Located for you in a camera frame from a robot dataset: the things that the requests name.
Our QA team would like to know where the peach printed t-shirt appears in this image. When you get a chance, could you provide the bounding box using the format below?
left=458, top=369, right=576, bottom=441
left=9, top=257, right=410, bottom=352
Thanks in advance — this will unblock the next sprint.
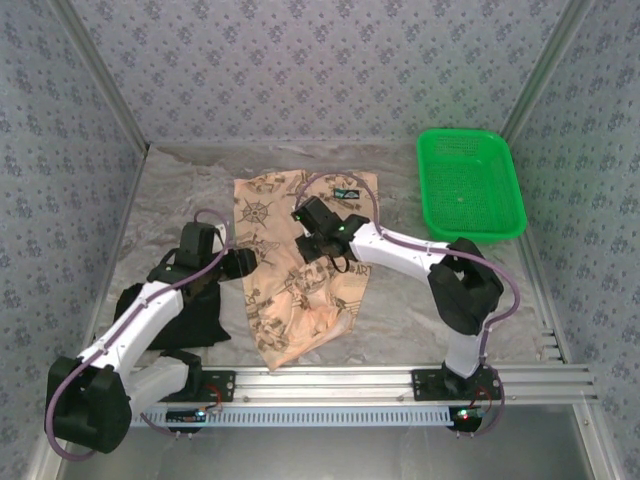
left=233, top=169, right=380, bottom=372

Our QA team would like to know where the green plastic mesh basket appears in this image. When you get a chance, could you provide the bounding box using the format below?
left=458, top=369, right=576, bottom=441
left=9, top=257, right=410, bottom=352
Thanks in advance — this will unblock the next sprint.
left=416, top=128, right=529, bottom=245

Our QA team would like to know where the black folded cloth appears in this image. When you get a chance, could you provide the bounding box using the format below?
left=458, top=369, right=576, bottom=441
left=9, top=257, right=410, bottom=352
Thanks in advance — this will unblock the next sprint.
left=113, top=279, right=232, bottom=351

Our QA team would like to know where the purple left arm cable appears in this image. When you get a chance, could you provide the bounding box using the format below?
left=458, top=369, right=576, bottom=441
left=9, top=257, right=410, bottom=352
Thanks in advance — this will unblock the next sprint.
left=44, top=208, right=232, bottom=461

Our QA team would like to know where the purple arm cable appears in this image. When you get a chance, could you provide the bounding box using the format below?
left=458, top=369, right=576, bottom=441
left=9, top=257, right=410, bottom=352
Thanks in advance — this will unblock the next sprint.
left=44, top=208, right=232, bottom=461
left=294, top=172, right=521, bottom=437

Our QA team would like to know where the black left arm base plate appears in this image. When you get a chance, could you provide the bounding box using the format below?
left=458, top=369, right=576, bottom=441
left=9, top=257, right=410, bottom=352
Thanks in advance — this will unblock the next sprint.
left=145, top=369, right=237, bottom=403

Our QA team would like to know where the aluminium mounting rail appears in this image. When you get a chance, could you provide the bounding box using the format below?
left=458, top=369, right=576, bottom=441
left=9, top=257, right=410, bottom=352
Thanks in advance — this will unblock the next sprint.
left=52, top=364, right=599, bottom=406

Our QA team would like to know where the aluminium frame post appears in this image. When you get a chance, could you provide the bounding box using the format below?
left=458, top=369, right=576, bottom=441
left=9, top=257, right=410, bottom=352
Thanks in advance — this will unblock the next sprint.
left=49, top=0, right=151, bottom=154
left=494, top=0, right=599, bottom=154

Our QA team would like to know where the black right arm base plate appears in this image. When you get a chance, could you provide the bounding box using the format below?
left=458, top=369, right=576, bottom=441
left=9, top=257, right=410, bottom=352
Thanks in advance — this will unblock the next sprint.
left=410, top=368, right=504, bottom=403

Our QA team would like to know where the white slotted cable duct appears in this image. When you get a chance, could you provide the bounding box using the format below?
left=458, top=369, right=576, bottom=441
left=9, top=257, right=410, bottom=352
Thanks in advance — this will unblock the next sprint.
left=129, top=405, right=461, bottom=427

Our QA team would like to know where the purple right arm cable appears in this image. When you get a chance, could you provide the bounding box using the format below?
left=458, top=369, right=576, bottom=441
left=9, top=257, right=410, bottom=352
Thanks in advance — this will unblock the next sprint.
left=294, top=172, right=521, bottom=437

